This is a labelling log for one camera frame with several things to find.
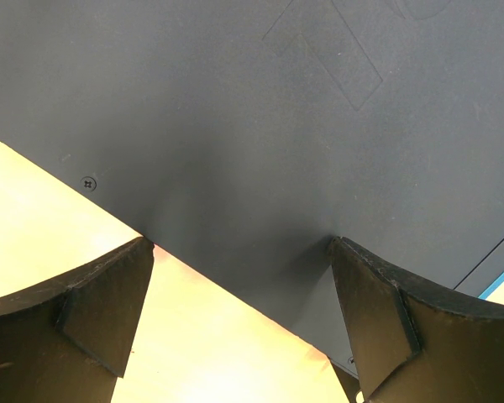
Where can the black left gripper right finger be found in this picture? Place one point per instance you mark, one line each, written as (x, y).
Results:
(413, 340)

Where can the dark blue network switch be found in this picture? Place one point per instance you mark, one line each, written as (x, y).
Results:
(243, 136)

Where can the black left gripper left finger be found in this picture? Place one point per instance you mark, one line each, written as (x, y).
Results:
(68, 339)

